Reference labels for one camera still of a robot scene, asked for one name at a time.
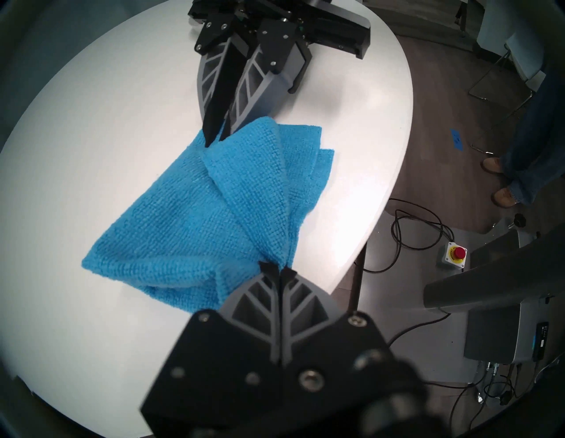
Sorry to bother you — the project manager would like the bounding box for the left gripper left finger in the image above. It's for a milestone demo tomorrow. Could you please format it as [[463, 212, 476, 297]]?
[[141, 261, 282, 438]]

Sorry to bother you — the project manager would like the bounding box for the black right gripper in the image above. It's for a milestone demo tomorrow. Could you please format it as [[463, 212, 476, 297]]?
[[188, 0, 371, 147]]

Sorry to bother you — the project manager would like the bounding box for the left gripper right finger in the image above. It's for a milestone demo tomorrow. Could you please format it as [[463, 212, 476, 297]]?
[[281, 266, 400, 399]]

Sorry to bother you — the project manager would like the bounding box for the blue cloth napkin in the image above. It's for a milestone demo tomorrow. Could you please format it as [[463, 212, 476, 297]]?
[[82, 116, 335, 314]]

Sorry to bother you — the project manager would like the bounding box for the red emergency stop button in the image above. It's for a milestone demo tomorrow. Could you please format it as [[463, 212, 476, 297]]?
[[442, 242, 469, 269]]

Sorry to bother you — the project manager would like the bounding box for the grey control box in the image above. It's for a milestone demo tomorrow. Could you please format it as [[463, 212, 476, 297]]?
[[463, 299, 553, 366]]

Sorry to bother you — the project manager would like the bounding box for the person in blue jeans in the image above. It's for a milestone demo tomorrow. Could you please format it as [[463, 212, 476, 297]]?
[[501, 55, 565, 206]]

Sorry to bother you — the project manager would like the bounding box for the steel table pedestal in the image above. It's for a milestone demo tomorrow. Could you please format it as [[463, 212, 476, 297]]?
[[348, 243, 368, 312]]

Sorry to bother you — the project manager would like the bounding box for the grey metal robot base plate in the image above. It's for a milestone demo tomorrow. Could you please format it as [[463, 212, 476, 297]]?
[[357, 215, 535, 385]]

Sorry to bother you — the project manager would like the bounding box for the black floor cable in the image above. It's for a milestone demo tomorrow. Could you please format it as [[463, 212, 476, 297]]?
[[363, 198, 456, 274]]

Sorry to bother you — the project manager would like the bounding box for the thin black cable bundle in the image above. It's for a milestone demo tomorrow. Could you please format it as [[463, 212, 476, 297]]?
[[427, 360, 565, 435]]

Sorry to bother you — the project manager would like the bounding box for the dark robot torso frame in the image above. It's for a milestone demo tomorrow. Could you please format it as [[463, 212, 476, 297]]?
[[423, 224, 565, 315]]

